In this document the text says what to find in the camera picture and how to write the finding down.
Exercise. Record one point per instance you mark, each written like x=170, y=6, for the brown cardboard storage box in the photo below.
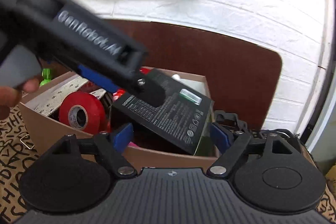
x=44, y=131

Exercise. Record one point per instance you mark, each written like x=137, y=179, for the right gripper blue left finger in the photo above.
x=110, y=147

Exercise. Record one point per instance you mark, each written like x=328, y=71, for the brown letter pattern blanket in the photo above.
x=15, y=159

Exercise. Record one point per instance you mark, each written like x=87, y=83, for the red tape roll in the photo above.
x=84, y=112

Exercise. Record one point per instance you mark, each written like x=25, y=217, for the dark brown wooden headboard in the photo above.
x=242, y=76

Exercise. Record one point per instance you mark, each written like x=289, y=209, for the green bottle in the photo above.
x=46, y=75

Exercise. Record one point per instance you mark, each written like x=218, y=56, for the black UGREEN product box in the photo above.
x=175, y=127

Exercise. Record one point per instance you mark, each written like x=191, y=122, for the person left hand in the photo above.
x=10, y=97

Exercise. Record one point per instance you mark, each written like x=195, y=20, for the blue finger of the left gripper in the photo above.
x=98, y=79
x=149, y=90

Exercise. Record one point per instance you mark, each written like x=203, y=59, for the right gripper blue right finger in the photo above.
x=232, y=147

